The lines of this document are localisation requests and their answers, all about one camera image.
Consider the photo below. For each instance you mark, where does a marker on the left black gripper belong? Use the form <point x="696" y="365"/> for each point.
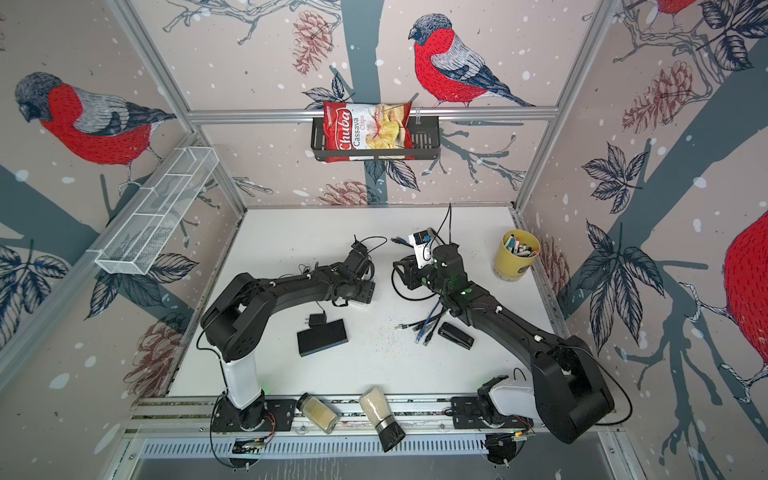
<point x="369" y="288"/>

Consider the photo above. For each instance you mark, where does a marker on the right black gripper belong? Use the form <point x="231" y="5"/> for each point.
<point x="410" y="273"/>

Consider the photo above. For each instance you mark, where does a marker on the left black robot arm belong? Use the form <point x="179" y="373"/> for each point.
<point x="236" y="321"/>

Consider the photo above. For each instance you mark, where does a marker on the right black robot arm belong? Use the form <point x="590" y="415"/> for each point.
<point x="569" y="386"/>

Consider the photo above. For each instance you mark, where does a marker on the black stapler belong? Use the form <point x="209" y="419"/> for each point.
<point x="456" y="336"/>

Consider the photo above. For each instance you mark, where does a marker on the yellow cup with pens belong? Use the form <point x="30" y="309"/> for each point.
<point x="516" y="254"/>

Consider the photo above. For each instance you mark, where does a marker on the glass spice jar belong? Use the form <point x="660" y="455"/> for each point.
<point x="318" y="413"/>

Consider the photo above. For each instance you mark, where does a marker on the red cassava chips bag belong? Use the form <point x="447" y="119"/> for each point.
<point x="352" y="127"/>

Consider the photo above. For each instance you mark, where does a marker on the black network switch box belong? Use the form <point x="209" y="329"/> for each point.
<point x="321" y="337"/>

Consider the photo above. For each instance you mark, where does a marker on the black wall basket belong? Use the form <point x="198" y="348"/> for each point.
<point x="425" y="137"/>

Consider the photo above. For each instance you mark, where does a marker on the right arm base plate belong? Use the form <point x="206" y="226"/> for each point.
<point x="500" y="403"/>

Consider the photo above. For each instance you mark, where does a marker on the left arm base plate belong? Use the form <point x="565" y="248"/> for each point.
<point x="266" y="414"/>

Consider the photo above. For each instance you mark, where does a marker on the white wire mesh shelf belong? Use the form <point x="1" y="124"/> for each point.
<point x="162" y="205"/>

